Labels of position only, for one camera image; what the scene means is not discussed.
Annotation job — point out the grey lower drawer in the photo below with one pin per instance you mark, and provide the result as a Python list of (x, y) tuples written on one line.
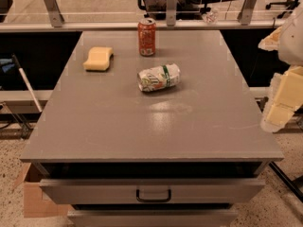
[(153, 218)]

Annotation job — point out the grey railing post right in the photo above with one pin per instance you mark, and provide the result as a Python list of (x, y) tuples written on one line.
[(245, 15)]

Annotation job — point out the cardboard box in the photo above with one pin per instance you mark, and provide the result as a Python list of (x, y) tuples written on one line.
[(36, 203)]

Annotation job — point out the grey railing post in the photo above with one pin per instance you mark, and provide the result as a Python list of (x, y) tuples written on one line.
[(171, 12), (245, 15), (54, 13)]

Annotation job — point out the grey railing post left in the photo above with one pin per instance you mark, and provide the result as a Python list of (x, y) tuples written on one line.
[(54, 13)]

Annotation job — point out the black rolling chair base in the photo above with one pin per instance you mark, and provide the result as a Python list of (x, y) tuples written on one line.
[(289, 6)]

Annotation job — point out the white pole with black grip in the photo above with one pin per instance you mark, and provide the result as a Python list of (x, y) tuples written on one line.
[(27, 83)]

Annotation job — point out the crushed white 7up can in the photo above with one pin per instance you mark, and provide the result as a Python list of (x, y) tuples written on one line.
[(159, 77)]

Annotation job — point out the black drawer handle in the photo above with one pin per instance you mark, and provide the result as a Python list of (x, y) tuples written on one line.
[(153, 196)]

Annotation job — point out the grey top drawer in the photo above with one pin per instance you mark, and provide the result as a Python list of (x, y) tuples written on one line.
[(122, 191)]

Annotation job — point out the grey drawer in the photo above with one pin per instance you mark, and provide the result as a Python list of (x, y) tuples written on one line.
[(153, 218), (122, 191)]

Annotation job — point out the orange soda can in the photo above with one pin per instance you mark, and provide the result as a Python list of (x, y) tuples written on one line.
[(146, 36)]

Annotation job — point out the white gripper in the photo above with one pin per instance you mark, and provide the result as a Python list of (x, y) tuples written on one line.
[(293, 43)]

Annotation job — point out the grey railing post middle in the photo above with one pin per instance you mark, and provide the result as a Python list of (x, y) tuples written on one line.
[(171, 12)]

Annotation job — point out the crumpled clear plastic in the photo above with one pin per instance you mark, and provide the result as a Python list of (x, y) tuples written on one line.
[(210, 17)]

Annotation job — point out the yellow sponge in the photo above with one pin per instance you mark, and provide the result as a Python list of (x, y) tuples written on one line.
[(98, 59)]

